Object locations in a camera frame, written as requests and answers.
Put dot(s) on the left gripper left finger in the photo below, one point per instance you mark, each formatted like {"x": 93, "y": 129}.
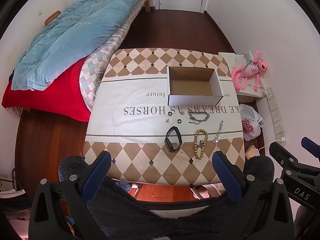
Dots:
{"x": 47, "y": 221}

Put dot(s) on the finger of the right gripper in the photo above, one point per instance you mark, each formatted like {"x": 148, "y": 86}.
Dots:
{"x": 311, "y": 147}
{"x": 289, "y": 162}

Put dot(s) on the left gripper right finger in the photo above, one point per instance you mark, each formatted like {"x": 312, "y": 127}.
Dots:
{"x": 264, "y": 210}

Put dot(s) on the black smart band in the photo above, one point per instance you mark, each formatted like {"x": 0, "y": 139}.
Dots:
{"x": 173, "y": 139}

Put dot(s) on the white cardboard box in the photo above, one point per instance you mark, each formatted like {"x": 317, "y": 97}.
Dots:
{"x": 193, "y": 86}

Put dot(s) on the yellow small box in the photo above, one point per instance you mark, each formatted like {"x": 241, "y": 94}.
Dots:
{"x": 251, "y": 152}

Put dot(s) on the dark fuzzy clothing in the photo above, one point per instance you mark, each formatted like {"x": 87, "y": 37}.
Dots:
{"x": 120, "y": 216}

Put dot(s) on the white plastic bag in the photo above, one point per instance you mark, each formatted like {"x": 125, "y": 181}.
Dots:
{"x": 252, "y": 122}

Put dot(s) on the red blanket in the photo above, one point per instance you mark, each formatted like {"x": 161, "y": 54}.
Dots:
{"x": 63, "y": 96}

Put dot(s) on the pink panther plush toy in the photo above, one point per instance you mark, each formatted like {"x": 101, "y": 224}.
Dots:
{"x": 256, "y": 68}

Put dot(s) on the checkered bed sheet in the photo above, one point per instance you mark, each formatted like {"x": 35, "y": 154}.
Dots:
{"x": 95, "y": 64}

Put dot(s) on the light blue duvet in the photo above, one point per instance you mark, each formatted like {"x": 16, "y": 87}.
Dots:
{"x": 79, "y": 30}

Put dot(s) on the white wall power strip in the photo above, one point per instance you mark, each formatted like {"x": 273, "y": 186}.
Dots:
{"x": 276, "y": 117}

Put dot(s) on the wooden bed frame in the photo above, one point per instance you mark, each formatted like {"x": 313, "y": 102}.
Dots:
{"x": 147, "y": 6}

